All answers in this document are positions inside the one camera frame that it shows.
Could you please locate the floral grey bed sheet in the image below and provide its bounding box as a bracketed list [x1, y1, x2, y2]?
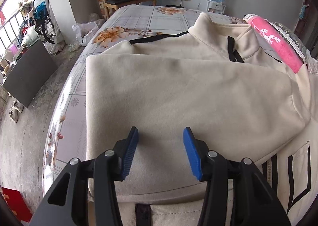
[42, 6, 200, 193]

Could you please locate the metal balcony railing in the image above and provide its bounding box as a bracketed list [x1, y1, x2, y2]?
[1, 7, 25, 57]

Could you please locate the white plastic bag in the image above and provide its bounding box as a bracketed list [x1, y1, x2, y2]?
[72, 13, 106, 47]

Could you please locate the white water dispenser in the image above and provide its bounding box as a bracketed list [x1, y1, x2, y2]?
[197, 0, 226, 15]

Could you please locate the beige zip jacket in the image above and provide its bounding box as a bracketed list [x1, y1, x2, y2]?
[86, 13, 317, 225]

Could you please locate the red box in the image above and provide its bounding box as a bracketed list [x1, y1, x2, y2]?
[1, 188, 32, 225]

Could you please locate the pink fleece blanket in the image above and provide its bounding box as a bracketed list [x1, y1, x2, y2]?
[244, 14, 305, 74]

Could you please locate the wheelchair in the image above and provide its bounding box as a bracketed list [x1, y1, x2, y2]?
[32, 1, 56, 44]

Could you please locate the grey lace pillow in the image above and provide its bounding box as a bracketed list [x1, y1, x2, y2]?
[269, 22, 309, 65]

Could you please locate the dark grey board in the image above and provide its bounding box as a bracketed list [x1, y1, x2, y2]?
[3, 40, 58, 107]

